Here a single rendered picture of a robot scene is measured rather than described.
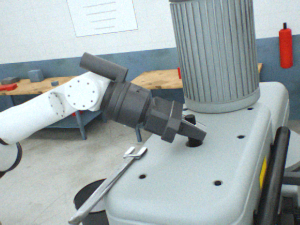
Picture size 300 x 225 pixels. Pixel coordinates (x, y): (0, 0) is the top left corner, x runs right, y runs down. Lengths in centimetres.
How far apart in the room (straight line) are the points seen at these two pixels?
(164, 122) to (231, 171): 16
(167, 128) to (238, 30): 30
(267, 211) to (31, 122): 49
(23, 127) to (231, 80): 48
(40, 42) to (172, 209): 618
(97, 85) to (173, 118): 16
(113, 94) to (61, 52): 575
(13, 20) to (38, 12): 63
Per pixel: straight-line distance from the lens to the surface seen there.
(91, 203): 62
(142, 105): 68
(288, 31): 480
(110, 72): 71
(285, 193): 123
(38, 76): 649
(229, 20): 83
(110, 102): 69
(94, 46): 599
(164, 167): 68
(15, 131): 77
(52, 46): 652
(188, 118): 72
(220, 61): 83
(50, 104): 74
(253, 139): 75
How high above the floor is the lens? 223
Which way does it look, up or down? 20 degrees down
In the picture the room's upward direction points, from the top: 11 degrees counter-clockwise
